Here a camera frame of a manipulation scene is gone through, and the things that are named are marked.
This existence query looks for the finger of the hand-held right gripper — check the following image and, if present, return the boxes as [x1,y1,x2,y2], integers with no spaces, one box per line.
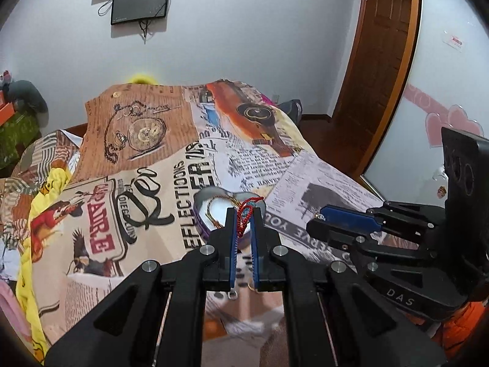
[306,219,476,314]
[320,200,447,246]

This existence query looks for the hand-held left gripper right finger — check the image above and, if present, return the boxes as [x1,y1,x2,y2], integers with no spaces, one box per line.
[250,213,448,367]

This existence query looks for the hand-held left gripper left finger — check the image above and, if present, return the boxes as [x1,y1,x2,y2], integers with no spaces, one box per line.
[44,207,240,367]

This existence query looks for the red beaded bracelet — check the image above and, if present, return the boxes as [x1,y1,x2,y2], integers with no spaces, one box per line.
[236,196,265,238]

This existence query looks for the heart-shaped tin box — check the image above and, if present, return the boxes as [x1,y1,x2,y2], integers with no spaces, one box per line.
[193,187,267,246]

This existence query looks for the person's right forearm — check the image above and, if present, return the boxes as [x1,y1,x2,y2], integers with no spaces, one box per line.
[405,301,489,361]

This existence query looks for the pink heart stickers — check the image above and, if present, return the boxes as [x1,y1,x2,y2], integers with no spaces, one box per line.
[404,83,485,149]

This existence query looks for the white wardrobe sliding door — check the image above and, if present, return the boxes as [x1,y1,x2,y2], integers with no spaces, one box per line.
[361,0,489,209]

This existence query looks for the printed newspaper-pattern blanket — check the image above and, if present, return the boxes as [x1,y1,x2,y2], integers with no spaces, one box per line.
[0,80,387,352]

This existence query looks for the dark bag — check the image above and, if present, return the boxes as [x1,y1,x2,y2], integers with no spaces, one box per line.
[276,98,303,124]

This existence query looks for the brown wooden door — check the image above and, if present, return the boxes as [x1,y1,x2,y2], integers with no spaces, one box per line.
[332,0,422,178]

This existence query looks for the yellow cushion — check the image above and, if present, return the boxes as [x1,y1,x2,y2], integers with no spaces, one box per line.
[127,72,158,85]

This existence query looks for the yellow cartoon blanket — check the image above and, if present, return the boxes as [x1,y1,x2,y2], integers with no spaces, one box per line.
[16,166,74,365]

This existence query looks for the pink cloth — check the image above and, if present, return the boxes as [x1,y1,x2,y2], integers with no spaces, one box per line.
[0,278,34,352]

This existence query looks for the green patterned cloth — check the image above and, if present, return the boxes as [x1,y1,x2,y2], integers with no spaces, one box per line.
[0,112,42,169]

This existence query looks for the grey bag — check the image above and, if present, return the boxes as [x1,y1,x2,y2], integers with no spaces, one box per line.
[7,80,49,116]

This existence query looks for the orange box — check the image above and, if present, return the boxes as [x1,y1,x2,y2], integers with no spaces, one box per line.
[0,91,18,126]

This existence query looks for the gold chain necklace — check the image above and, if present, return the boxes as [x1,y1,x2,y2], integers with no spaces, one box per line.
[206,197,234,230]

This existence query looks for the white red wall notice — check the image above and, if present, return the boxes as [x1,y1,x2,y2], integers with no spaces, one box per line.
[442,30,465,51]

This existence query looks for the small black wall screen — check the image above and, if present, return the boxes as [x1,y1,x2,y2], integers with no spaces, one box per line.
[110,0,171,26]

